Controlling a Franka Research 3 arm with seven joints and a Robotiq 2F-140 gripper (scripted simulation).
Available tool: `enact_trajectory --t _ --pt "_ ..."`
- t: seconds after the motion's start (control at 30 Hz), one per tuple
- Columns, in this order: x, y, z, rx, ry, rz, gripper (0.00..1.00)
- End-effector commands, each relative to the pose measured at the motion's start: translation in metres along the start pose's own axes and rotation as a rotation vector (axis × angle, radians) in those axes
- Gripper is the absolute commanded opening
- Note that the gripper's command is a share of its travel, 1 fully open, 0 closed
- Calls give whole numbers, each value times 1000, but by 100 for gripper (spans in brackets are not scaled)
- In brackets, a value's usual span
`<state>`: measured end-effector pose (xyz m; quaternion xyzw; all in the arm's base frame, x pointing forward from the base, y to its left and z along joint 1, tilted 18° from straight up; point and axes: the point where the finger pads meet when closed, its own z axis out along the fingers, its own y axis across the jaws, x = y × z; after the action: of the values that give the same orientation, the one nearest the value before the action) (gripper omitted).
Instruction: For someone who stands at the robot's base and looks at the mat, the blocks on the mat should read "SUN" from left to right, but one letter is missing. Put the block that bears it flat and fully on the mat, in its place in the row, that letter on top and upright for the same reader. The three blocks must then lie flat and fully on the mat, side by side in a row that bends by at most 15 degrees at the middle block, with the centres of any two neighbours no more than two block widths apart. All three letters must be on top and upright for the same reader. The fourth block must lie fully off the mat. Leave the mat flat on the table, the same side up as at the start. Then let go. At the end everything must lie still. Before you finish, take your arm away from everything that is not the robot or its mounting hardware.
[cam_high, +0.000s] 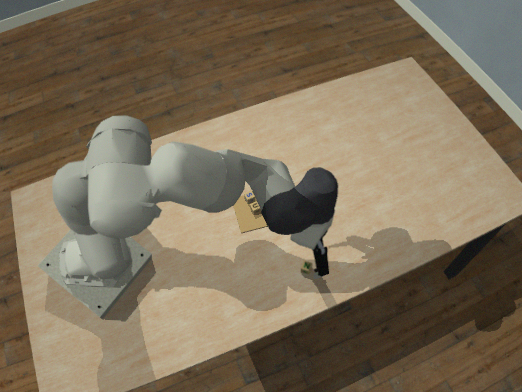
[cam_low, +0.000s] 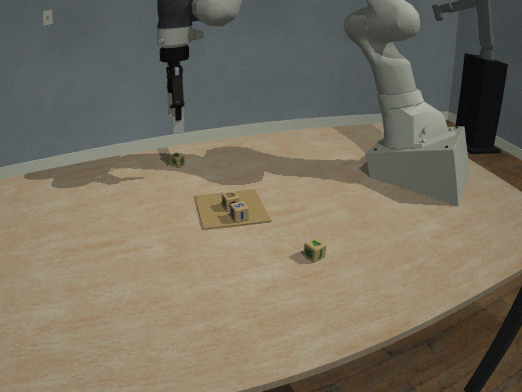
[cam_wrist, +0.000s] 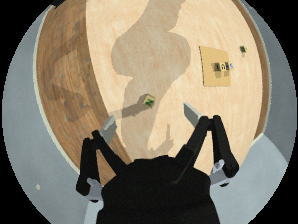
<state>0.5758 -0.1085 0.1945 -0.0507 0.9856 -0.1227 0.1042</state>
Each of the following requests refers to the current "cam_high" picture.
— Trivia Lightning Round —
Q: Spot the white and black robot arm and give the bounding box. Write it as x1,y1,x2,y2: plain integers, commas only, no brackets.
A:
52,115,338,288

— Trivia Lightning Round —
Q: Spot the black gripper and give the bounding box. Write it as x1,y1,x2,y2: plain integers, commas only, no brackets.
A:
313,232,329,279

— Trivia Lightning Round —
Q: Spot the tan flat square mat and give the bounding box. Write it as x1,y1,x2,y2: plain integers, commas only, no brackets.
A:
233,195,267,233

